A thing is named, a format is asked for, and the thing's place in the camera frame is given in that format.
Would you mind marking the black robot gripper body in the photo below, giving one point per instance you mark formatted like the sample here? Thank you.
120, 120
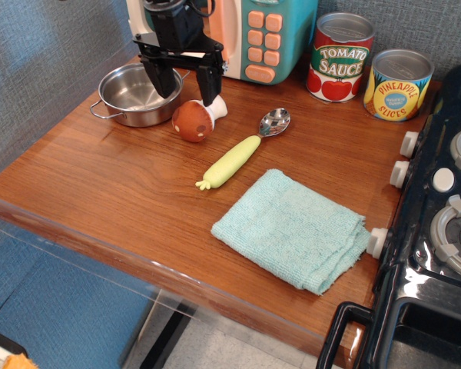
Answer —
175, 30

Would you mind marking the pineapple slices toy can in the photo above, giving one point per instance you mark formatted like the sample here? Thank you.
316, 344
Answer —
397, 84

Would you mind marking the black toy stove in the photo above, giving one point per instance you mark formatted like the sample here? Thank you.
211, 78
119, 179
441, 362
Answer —
415, 320

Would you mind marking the spoon with green corn handle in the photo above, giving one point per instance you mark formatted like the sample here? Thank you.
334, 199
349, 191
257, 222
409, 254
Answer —
272, 124

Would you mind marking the small stainless steel pot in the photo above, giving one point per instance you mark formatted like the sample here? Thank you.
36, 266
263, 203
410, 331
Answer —
128, 96

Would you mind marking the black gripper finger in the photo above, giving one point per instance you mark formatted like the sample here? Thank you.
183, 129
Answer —
209, 79
161, 76

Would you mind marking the orange plush item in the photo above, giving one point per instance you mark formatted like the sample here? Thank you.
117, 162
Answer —
18, 361

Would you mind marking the light blue folded cloth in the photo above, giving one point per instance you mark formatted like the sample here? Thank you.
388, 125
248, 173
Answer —
296, 234

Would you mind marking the brown plush toy mushroom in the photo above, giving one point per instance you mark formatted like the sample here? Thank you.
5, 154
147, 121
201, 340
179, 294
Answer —
194, 121

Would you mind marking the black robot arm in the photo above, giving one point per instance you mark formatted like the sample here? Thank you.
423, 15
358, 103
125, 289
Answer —
170, 34

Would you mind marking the teal toy microwave oven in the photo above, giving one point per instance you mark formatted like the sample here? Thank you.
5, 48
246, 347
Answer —
262, 40

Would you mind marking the tomato sauce toy can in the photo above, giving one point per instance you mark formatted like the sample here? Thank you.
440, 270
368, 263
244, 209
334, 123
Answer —
341, 47

